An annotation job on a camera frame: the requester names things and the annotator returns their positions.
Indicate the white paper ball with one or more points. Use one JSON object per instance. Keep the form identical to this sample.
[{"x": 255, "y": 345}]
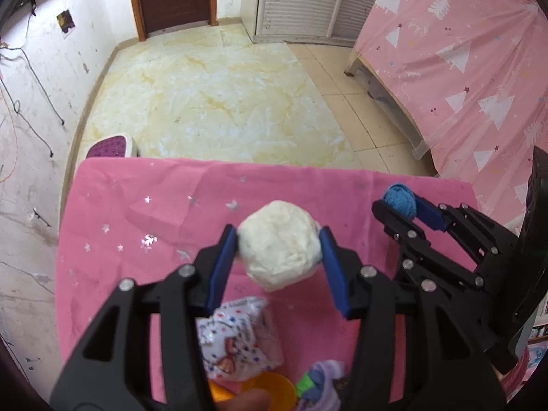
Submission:
[{"x": 279, "y": 245}]

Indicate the pink tree-print bed curtain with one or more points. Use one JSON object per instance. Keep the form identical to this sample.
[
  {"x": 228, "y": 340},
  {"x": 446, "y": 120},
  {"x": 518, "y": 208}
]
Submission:
[{"x": 472, "y": 76}]

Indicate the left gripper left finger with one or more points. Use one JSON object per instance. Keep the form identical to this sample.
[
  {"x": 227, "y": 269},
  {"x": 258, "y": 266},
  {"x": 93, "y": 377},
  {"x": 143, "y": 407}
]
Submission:
[{"x": 109, "y": 369}]

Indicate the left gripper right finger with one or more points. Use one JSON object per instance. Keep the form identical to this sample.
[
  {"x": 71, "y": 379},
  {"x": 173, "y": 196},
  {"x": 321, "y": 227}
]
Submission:
[{"x": 411, "y": 354}]

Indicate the bed frame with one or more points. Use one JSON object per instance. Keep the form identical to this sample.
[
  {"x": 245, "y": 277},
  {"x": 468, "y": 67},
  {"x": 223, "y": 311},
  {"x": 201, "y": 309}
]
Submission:
[{"x": 396, "y": 136}]

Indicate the pink starry table cloth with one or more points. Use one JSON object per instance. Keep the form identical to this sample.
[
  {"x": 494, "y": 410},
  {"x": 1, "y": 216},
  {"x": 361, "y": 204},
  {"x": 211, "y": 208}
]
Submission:
[{"x": 143, "y": 218}]

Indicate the white dotted snack wrapper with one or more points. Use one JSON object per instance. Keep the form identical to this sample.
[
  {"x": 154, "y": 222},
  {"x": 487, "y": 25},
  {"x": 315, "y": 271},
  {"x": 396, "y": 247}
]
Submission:
[{"x": 240, "y": 340}]

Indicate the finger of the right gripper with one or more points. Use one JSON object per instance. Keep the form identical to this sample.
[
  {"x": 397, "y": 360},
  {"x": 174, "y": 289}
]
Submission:
[
  {"x": 408, "y": 242},
  {"x": 461, "y": 222}
]

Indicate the blue yarn ball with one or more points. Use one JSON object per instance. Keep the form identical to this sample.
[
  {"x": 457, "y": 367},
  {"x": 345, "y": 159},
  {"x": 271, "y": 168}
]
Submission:
[{"x": 401, "y": 198}]

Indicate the left hand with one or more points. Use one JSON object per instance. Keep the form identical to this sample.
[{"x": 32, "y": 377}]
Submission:
[{"x": 250, "y": 400}]

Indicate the white louvered wardrobe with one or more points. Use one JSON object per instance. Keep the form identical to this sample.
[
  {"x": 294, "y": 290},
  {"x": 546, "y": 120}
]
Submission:
[{"x": 332, "y": 22}]

